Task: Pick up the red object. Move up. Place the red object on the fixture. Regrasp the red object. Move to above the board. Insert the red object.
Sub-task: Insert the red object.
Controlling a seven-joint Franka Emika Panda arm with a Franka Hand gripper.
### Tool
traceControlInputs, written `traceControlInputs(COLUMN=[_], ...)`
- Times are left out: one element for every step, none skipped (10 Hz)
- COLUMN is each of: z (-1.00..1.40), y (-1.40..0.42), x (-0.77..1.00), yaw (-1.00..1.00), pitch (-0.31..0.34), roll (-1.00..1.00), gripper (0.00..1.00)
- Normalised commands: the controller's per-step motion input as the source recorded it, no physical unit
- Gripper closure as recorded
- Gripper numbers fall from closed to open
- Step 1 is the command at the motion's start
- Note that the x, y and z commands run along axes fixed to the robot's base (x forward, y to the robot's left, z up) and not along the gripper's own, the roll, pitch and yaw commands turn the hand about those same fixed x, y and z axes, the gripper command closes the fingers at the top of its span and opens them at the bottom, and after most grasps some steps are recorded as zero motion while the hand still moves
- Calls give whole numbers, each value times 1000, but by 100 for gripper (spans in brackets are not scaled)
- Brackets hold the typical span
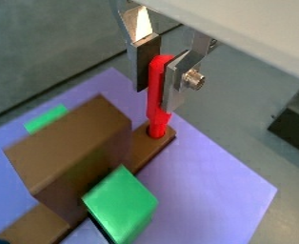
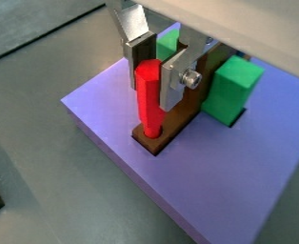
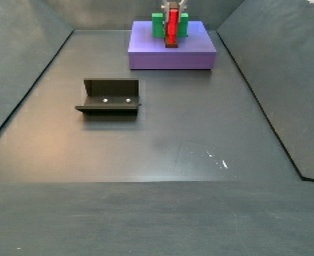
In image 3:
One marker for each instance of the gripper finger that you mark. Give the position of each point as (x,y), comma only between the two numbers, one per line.
(182,5)
(165,6)

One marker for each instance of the red peg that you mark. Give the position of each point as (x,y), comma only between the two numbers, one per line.
(173,29)

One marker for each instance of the purple board base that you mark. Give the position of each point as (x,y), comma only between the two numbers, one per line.
(150,55)

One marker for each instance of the green block right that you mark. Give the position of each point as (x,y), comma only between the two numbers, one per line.
(184,25)

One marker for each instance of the green block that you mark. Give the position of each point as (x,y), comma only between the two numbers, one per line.
(184,25)
(158,25)

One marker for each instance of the green block left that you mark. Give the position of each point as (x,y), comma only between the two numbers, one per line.
(158,25)

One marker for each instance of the brown L-shaped block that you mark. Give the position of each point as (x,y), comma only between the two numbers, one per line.
(173,6)

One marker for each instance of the black angled holder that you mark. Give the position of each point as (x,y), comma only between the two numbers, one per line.
(111,95)

